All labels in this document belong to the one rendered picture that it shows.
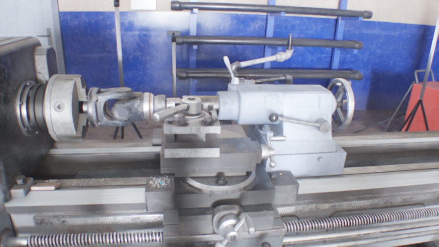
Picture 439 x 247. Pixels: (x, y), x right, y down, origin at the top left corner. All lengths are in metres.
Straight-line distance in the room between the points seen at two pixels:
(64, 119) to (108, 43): 3.16
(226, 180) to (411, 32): 4.72
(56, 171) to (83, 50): 2.92
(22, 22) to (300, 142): 3.88
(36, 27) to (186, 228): 3.78
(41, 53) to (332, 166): 1.25
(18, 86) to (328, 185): 1.20
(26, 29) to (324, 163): 3.93
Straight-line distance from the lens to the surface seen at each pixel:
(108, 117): 1.25
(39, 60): 1.41
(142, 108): 1.18
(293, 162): 1.25
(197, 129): 0.91
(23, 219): 1.31
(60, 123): 1.19
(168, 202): 1.11
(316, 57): 4.67
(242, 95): 1.18
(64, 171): 1.59
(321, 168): 1.32
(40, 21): 4.44
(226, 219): 0.93
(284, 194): 1.18
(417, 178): 1.51
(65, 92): 1.18
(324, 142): 1.29
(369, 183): 1.37
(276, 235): 1.10
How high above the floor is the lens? 1.48
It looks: 21 degrees down
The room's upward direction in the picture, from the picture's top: 2 degrees clockwise
